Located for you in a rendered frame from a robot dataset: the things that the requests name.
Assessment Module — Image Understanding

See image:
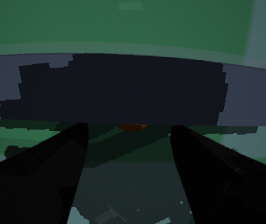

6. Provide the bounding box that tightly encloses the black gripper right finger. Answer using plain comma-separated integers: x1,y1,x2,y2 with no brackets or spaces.
169,125,266,224

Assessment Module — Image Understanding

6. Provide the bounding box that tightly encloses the orange ball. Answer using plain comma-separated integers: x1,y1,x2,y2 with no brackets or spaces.
116,124,146,132

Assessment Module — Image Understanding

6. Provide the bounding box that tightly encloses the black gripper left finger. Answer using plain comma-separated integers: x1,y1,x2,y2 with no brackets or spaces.
0,123,89,224

